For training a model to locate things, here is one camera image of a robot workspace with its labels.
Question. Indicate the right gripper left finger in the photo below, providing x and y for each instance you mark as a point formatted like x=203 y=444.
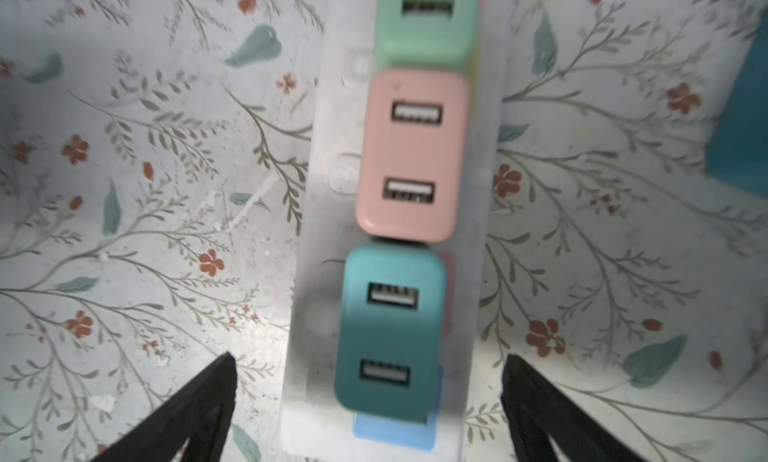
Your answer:
x=193 y=423

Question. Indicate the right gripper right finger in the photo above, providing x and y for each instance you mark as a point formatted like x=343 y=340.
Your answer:
x=540 y=417

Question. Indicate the white multicolour power strip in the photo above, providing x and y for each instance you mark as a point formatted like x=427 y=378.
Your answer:
x=312 y=421

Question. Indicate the teal charger cube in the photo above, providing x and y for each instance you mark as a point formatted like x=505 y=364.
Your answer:
x=391 y=323

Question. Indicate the pink charger cube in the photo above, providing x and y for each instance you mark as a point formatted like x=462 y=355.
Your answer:
x=415 y=136

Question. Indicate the teal USB power strip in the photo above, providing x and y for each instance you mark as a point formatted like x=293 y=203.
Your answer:
x=737 y=152

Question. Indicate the green charger cube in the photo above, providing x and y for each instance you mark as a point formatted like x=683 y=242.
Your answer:
x=433 y=34

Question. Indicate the floral table mat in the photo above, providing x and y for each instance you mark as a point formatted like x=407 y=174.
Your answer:
x=154 y=156

